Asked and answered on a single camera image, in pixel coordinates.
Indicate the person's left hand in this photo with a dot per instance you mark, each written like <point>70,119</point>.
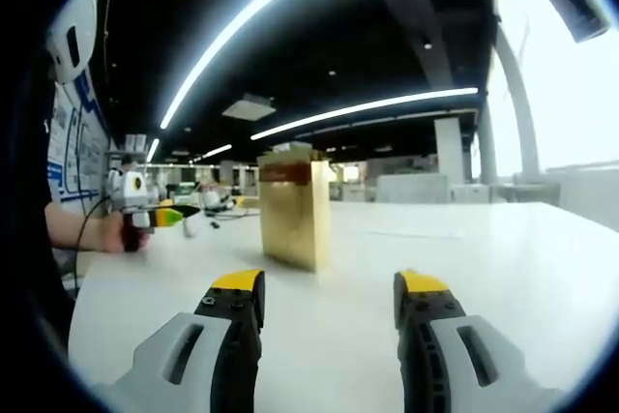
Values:
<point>112,234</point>

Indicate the white square column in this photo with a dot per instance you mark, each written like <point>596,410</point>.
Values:
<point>452,152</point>

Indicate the square ceiling vent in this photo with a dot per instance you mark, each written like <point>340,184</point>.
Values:
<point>249,107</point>

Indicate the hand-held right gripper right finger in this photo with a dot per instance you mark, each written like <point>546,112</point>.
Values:
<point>464,355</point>

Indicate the short ceiling light strip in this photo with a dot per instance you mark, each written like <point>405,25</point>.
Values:
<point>215,152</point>
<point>153,149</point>

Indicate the long ceiling light strip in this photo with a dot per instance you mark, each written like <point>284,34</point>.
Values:
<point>362,110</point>
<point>242,21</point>

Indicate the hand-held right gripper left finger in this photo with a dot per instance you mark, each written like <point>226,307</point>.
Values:
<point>193,355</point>

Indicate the gold mask box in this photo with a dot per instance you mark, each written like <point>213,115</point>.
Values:
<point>294,219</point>

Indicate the white worn chest device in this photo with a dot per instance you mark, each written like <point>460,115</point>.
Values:
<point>72,26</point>

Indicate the white blue wall board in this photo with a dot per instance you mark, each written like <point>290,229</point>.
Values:
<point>77,152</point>

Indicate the white table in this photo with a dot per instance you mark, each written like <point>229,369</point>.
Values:
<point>435,297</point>

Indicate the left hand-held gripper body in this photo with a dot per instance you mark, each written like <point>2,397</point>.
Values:
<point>130,190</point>

